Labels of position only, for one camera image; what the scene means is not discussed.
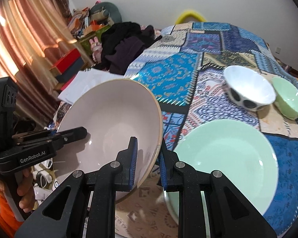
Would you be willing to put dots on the mint green bowl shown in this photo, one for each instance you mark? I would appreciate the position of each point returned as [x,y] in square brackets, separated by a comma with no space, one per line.
[286,97]

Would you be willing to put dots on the pink bunny toy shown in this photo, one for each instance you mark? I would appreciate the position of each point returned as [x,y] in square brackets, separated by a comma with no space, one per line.
[96,48]

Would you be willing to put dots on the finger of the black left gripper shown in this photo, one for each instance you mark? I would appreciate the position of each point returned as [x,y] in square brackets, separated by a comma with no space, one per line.
[34,135]
[68,136]

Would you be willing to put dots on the orange pink curtain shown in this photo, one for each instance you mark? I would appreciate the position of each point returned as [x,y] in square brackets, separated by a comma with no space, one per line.
[33,37]

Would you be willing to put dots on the white folded cloth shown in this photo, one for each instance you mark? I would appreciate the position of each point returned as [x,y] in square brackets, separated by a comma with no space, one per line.
[83,82]

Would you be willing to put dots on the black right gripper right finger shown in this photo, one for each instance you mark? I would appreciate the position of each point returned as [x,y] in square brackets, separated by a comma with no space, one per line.
[209,204]

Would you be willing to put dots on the patchwork patterned tablecloth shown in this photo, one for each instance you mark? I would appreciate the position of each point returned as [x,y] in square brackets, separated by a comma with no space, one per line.
[184,70]

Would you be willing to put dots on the red box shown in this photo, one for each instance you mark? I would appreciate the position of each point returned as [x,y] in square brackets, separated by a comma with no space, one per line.
[65,61]

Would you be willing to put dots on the grey green plush cushion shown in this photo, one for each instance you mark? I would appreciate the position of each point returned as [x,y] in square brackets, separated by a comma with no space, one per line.
[105,13]

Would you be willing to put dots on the black clothing pile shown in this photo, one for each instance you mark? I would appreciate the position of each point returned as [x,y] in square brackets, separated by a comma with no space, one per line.
[122,43]

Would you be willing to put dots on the white bowl with dark dots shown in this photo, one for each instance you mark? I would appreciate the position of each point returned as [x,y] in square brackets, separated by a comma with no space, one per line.
[247,88]

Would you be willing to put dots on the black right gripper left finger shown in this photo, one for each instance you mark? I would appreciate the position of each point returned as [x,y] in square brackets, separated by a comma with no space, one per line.
[83,205]

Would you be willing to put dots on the left hand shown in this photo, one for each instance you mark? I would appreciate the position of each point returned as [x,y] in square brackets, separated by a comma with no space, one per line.
[25,190]

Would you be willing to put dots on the large pink ceramic bowl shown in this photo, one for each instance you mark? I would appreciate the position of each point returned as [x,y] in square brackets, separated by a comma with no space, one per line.
[112,112]

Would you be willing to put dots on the yellow fuzzy object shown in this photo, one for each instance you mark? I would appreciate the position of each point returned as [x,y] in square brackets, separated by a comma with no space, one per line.
[189,14]

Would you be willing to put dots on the mint green plate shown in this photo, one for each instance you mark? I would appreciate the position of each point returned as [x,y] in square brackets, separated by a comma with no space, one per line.
[239,151]

